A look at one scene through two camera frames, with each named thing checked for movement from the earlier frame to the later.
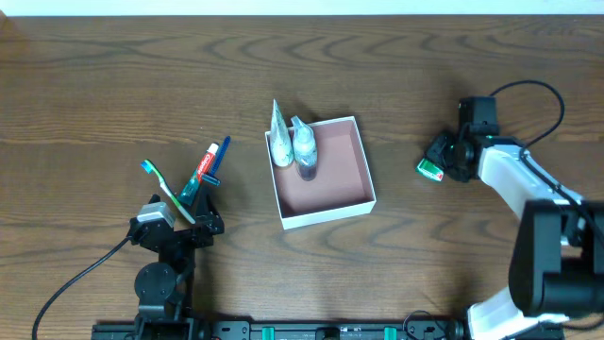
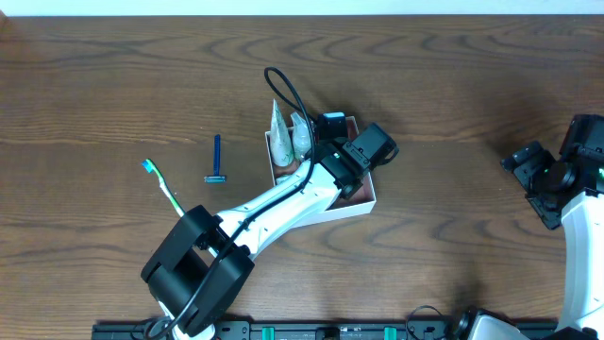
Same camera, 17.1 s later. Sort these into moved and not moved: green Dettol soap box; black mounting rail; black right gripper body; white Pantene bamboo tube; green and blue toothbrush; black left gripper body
Moved: black left gripper body; green Dettol soap box; black right gripper body
Not moved: green and blue toothbrush; white Pantene bamboo tube; black mounting rail
